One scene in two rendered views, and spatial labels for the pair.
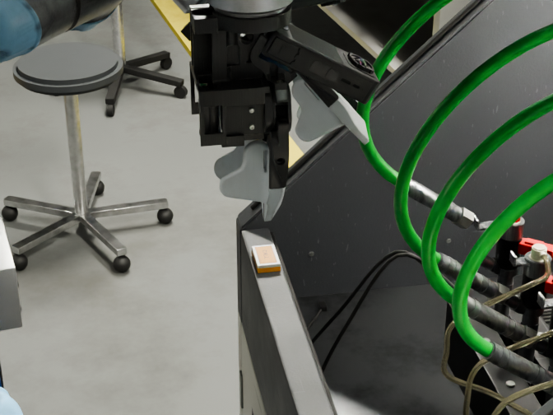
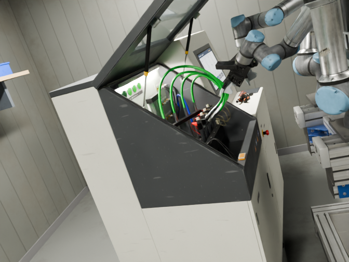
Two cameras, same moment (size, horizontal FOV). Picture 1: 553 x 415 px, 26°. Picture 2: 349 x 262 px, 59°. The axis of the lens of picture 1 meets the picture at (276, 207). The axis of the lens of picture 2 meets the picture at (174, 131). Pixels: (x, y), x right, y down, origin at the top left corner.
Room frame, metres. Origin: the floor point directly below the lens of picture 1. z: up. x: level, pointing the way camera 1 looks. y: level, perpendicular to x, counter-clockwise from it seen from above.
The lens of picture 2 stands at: (2.61, 0.57, 1.58)
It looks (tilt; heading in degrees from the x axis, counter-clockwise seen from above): 16 degrees down; 215
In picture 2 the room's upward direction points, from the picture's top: 17 degrees counter-clockwise
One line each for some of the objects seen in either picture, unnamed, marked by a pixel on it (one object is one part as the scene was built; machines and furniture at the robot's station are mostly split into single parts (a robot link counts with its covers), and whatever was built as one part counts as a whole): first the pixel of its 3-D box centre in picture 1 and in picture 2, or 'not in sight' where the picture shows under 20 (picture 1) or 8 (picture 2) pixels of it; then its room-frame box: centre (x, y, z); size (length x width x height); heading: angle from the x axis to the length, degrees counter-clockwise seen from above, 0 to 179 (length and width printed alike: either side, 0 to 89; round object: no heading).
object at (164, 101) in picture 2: not in sight; (165, 101); (0.97, -0.56, 1.20); 0.13 x 0.03 x 0.31; 10
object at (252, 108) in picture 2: not in sight; (245, 103); (0.44, -0.24, 0.96); 0.70 x 0.22 x 0.03; 10
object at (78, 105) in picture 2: not in sight; (164, 159); (0.89, -0.78, 0.75); 1.40 x 0.28 x 1.50; 10
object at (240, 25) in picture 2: not in sight; (239, 26); (0.98, 0.02, 1.52); 0.09 x 0.08 x 0.11; 139
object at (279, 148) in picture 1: (274, 141); not in sight; (0.96, 0.00, 1.31); 0.05 x 0.02 x 0.09; 10
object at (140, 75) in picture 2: not in sight; (139, 75); (1.20, -0.52, 1.43); 0.54 x 0.03 x 0.02; 10
